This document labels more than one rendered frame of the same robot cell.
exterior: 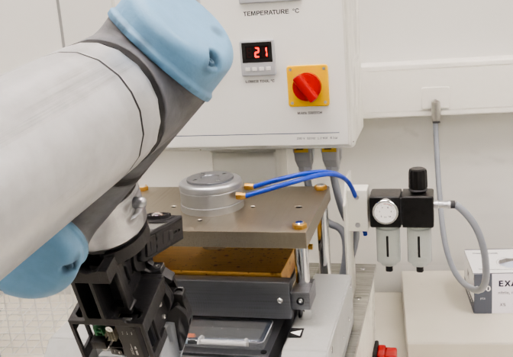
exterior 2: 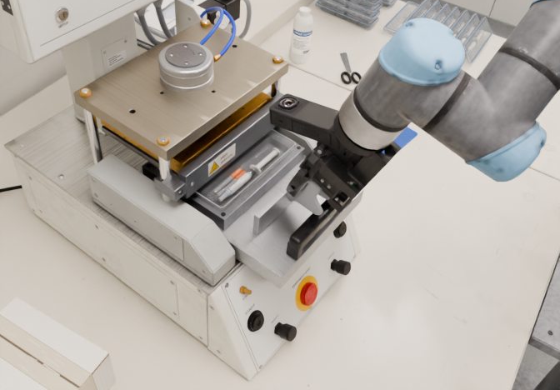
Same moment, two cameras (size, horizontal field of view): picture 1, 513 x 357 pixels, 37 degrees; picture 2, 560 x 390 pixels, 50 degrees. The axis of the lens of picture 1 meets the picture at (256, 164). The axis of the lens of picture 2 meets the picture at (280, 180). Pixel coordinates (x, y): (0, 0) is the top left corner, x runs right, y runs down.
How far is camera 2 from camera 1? 0.92 m
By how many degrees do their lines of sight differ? 68
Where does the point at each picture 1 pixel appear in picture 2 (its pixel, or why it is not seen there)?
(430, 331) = not seen: hidden behind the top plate
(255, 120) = not seen: outside the picture
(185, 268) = (221, 131)
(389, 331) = not seen: hidden behind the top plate
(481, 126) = not seen: outside the picture
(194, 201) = (201, 79)
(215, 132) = (107, 10)
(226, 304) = (255, 136)
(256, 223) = (249, 72)
